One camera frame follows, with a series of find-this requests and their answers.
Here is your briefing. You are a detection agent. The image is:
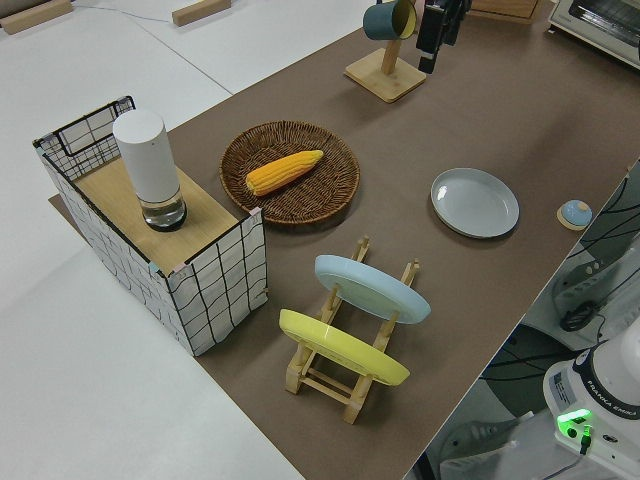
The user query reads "brown wicker basket tray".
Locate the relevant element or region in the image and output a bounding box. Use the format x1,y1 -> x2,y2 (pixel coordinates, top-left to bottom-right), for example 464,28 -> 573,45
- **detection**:
219,120 -> 362,231

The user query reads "yellow plate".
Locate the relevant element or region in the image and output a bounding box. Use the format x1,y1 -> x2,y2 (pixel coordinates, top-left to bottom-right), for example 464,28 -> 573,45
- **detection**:
278,308 -> 412,388

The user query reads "teal mug yellow inside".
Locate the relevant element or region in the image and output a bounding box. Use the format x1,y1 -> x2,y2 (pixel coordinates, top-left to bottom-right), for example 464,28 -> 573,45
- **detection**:
362,0 -> 418,42

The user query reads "wooden mug tree stand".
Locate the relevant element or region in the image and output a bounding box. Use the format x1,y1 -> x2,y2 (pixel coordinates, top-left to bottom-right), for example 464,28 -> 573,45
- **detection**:
343,0 -> 428,104

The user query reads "white cylinder bottle glass base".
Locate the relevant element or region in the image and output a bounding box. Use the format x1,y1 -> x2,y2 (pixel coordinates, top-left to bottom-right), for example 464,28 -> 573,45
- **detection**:
111,110 -> 189,234

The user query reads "brown table mat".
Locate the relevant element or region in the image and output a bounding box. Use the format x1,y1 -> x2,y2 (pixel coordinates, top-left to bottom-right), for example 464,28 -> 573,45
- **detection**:
48,9 -> 640,480

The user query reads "yellow corn cob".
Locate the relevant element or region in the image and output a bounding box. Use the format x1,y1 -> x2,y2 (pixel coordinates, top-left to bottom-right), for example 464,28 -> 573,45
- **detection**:
245,149 -> 325,198

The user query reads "wooden drawer cabinet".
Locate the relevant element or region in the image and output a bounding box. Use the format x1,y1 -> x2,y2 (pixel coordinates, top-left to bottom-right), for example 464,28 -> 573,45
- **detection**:
466,0 -> 542,26

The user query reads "cream toaster oven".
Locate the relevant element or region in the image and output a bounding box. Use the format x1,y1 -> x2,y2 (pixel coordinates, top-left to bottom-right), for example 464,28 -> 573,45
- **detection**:
544,0 -> 640,77

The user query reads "wooden block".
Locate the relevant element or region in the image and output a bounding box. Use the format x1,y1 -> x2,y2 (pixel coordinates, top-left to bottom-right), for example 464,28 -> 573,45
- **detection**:
171,0 -> 227,28
0,0 -> 74,36

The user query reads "thin white cable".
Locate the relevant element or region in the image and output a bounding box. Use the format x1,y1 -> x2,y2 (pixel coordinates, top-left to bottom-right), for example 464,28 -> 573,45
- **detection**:
69,0 -> 174,24

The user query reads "grid pattern wire shelf box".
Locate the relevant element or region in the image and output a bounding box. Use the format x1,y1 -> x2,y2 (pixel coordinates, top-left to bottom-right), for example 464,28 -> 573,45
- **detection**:
33,94 -> 269,358

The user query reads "gray round plate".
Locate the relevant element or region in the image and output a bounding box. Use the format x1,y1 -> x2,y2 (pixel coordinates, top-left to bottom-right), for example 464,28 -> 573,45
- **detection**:
430,167 -> 521,240

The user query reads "blue call bell wooden base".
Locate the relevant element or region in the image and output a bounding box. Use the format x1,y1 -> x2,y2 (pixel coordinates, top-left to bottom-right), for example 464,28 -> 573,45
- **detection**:
555,199 -> 594,232

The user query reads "light blue plate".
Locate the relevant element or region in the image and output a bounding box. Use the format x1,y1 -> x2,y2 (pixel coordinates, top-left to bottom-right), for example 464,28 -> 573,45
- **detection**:
314,254 -> 433,327

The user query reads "wooden dish rack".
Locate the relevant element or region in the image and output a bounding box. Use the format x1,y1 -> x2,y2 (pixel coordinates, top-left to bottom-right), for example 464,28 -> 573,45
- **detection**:
284,235 -> 422,426

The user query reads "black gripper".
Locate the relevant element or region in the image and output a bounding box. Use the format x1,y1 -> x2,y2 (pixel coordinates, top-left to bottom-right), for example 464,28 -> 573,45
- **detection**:
415,4 -> 448,74

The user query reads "black coiled cable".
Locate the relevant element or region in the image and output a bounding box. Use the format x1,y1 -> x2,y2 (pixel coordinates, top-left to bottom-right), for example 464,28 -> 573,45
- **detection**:
559,305 -> 608,333

